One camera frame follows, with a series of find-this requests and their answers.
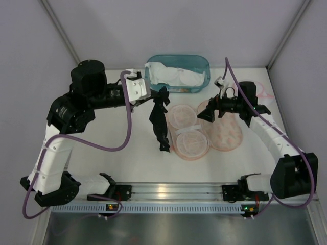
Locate black bra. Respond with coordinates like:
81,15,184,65
149,86,170,152

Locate floral pink laundry bag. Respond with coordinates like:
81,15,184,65
166,101,243,161

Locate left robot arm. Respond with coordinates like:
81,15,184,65
20,60,170,207

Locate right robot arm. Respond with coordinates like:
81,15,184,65
198,78,318,199

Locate white bra in bin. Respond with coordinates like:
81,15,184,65
145,62,205,87

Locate small white mesh laundry bag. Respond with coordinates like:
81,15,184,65
254,82,274,106

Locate teal plastic bin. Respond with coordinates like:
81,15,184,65
144,54,211,93

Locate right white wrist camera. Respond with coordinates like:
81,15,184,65
214,76,229,97

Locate aluminium front rail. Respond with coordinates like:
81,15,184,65
76,181,319,204

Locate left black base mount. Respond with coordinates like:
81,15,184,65
87,184,132,201

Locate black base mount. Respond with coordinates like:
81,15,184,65
222,185,269,203
87,184,132,201

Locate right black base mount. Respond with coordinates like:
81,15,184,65
222,185,269,203

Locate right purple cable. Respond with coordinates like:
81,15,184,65
222,57,313,219

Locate left aluminium corner post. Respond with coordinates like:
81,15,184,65
38,0,81,65

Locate aluminium corner post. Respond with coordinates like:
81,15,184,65
266,0,313,72
38,0,81,65

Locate perforated cable duct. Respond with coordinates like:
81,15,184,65
51,203,257,214

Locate right aluminium corner post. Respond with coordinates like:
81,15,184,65
266,0,313,72

